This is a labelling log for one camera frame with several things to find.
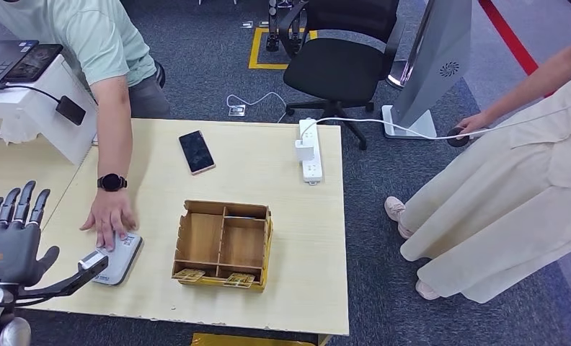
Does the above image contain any person's right hand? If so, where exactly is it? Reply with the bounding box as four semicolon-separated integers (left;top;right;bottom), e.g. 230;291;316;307
456;112;490;141

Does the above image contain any person's left hand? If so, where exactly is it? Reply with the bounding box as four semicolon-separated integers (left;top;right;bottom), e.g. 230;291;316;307
79;188;139;253

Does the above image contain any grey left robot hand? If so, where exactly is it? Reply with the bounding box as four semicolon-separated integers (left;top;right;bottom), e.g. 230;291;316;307
0;179;61;288

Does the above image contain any black round object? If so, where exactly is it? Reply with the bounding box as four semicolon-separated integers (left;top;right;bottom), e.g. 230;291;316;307
446;125;471;148

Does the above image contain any wooden organizer box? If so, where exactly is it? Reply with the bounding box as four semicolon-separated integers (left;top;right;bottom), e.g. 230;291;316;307
171;199;274;293

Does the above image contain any person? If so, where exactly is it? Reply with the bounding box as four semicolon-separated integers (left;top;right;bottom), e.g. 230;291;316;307
0;0;172;253
384;0;571;305

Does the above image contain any black wristwatch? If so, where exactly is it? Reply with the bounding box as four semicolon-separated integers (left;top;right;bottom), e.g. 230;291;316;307
97;172;129;193

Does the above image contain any silver standing kiosk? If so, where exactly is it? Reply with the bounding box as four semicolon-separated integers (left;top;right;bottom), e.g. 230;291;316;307
380;0;473;141

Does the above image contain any chrome curved stand foot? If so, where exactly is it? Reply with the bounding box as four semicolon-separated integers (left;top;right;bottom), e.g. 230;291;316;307
385;59;413;91

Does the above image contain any red floor tape line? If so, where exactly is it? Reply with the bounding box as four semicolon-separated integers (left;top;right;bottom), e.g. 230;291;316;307
477;0;555;99

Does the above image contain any black power adapter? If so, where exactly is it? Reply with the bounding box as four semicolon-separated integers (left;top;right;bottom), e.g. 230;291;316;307
56;95;87;127

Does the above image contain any pale pink sneaker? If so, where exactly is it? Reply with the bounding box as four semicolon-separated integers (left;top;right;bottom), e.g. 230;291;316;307
384;196;414;240
415;278;443;302

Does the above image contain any white crumpled tissue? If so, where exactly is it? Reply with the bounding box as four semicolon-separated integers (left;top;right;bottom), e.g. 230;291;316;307
0;115;40;146

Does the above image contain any black office chair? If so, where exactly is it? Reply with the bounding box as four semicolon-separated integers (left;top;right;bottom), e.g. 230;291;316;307
278;0;407;152

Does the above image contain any white power strip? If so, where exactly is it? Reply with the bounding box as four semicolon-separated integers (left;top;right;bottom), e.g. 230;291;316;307
298;117;324;186

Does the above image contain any white charger plug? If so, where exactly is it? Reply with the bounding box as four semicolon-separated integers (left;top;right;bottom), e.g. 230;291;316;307
293;138;316;164

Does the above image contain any black tablet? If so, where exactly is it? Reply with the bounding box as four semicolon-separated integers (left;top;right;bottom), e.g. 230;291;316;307
4;43;65;85

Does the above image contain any yellow plastic sheet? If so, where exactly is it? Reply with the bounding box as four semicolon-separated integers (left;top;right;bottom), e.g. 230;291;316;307
190;332;316;346

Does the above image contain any black metal stand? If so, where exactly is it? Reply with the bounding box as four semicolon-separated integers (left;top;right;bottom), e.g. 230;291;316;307
265;0;308;53

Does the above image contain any yellow floor tape square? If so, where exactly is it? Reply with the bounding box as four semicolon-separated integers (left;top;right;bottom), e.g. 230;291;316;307
247;27;319;71

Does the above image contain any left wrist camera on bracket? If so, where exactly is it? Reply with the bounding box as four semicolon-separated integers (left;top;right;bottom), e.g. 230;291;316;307
17;251;110;302

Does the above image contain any black smartphone pink frame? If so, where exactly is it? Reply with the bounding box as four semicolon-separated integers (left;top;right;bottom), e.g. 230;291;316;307
178;130;217;177

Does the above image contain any white charging cable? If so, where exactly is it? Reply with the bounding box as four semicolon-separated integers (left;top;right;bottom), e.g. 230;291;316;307
299;97;571;142

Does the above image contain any black adapter cable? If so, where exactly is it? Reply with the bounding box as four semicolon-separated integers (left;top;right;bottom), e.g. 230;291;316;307
0;84;63;104

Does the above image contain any white floor cable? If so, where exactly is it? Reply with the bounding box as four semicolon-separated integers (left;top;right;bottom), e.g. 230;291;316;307
225;92;289;124

